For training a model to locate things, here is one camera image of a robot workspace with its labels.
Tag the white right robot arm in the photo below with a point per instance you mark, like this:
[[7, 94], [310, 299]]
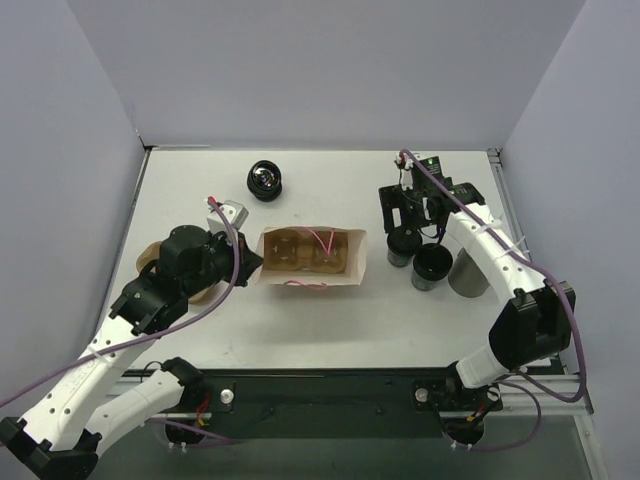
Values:
[[446, 231]]

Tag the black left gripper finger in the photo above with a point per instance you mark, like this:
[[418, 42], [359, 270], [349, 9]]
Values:
[[242, 278], [251, 261]]

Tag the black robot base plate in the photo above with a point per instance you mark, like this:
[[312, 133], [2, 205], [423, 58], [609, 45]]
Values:
[[379, 403]]

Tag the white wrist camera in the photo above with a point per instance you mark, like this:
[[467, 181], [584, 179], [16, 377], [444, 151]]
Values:
[[405, 162], [227, 212]]

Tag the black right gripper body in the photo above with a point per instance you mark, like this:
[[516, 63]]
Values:
[[400, 213]]

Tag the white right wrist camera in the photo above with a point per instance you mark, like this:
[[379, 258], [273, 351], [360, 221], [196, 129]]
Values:
[[405, 162]]

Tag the aluminium frame rail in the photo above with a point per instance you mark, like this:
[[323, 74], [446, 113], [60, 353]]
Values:
[[518, 403]]

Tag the black paper coffee cup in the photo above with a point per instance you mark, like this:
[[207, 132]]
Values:
[[398, 261]]

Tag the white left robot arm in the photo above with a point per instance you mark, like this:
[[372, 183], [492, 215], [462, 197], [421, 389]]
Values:
[[64, 434]]

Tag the grey cylindrical utensil holder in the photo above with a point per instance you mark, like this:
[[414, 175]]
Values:
[[465, 277]]

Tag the black plastic cup lid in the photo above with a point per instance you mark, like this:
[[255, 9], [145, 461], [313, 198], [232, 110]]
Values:
[[404, 241]]

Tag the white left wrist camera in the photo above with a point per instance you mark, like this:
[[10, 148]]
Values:
[[227, 212]]

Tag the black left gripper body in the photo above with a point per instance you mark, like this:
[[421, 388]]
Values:
[[232, 261]]

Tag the stack of black cup lids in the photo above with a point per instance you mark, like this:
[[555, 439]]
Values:
[[264, 181]]

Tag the pink cream paper bag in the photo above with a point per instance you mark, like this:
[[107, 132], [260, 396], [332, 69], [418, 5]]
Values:
[[352, 276]]

